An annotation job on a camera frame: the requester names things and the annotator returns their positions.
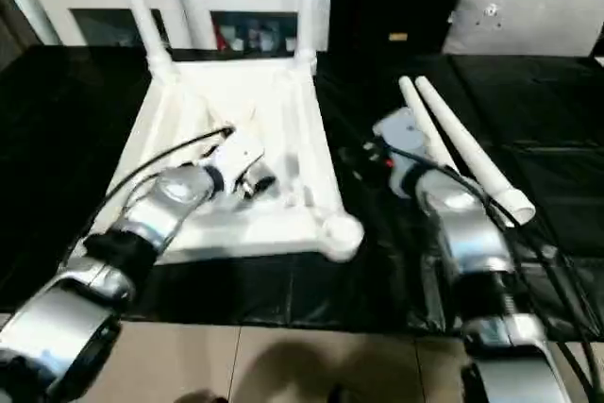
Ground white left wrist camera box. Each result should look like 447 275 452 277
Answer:
208 134 267 198

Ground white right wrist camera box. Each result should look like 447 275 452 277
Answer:
373 109 428 198

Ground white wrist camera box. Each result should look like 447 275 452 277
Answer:
208 134 267 198
373 109 428 198

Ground white plastic table leg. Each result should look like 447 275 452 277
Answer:
413 76 537 227
296 0 319 76
398 76 456 174
113 0 176 85

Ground grey cushion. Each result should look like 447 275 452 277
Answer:
444 0 604 57

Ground white plastic table top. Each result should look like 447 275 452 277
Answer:
85 54 365 264

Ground black work mat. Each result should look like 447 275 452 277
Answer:
0 44 604 336

